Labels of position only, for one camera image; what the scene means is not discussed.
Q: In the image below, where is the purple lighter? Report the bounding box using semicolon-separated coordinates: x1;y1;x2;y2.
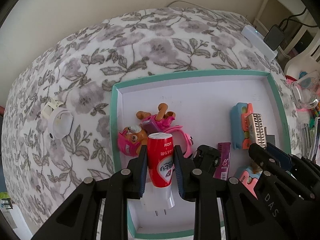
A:
214;142;231;180

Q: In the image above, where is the black wall charger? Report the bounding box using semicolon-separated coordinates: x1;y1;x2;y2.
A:
264;127;276;146

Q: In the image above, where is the coral blue carrot knife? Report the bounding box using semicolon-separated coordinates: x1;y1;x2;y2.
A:
235;166;261;197

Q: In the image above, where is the gold patterned lighter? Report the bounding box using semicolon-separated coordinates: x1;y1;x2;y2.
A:
246;113;267;148

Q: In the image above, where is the black toy car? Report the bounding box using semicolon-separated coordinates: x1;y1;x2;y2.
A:
193;145;221;176

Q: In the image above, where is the orange blue carrot knife toy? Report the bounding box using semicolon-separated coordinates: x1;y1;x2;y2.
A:
230;102;253;150

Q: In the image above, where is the white wall charger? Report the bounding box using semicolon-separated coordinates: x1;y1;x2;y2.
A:
141;181;170;216

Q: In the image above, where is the pink smart watch band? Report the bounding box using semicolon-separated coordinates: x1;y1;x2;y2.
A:
164;125;194;158

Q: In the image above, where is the red white toothpaste tube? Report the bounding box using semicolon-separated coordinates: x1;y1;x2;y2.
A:
147;132;175;210

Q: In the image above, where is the brown pink puppy toy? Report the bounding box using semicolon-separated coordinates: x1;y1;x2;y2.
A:
117;103;176;157

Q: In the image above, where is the clear glass cup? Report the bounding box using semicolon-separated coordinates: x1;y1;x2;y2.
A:
291;70;319;109

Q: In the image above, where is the floral grey white blanket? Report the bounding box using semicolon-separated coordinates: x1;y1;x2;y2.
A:
1;8;302;232

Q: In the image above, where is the white plastic chair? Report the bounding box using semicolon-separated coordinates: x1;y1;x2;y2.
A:
284;31;319;80

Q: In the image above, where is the teal white shallow box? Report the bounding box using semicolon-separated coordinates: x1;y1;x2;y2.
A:
110;70;291;239

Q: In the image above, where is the cream hair claw clip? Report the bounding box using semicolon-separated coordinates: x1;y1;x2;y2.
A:
41;98;63;119

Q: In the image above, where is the black power adapter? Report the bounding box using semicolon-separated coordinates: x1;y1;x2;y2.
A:
264;24;285;51

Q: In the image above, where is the white power strip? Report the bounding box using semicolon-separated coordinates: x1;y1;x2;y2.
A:
241;25;278;61

